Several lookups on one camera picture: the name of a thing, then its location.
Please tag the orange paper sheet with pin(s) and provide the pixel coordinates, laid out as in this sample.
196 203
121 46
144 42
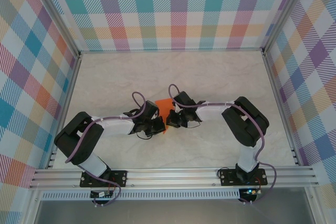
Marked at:
164 107

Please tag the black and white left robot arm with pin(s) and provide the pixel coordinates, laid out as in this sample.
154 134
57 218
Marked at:
76 142

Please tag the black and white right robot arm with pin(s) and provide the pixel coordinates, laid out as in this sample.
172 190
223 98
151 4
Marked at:
246 127

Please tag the circuit board with white connector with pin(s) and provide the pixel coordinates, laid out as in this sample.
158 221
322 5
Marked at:
101 194

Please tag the grey metal panel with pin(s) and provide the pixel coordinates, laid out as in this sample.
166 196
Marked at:
170 212

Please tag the circuit board with green light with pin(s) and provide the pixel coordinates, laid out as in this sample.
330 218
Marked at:
250 192

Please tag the aluminium mounting rail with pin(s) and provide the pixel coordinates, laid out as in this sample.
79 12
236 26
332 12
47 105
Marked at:
170 178

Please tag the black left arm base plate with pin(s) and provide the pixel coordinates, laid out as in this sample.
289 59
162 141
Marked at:
120 178

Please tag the aluminium frame bar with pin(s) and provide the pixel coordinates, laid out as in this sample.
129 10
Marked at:
170 50

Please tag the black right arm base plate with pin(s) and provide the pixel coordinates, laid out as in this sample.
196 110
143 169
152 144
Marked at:
225 178

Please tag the aluminium side rail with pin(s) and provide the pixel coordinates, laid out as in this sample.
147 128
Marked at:
281 108
64 111

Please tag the aluminium frame post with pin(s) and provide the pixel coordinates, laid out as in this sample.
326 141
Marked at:
284 11
56 14

